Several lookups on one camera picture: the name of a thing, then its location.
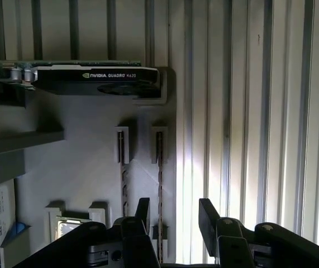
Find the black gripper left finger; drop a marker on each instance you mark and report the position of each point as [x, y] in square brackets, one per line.
[142, 212]

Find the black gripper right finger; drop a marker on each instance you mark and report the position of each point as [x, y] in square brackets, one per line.
[208, 223]

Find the green RAM stick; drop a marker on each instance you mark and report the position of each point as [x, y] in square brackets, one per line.
[160, 181]
[123, 173]

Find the silver CPU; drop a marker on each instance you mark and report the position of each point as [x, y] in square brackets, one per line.
[70, 226]

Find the grey parts rack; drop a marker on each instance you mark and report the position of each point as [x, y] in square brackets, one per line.
[78, 167]

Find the green and black graphics card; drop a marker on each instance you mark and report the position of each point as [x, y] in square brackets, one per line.
[92, 81]

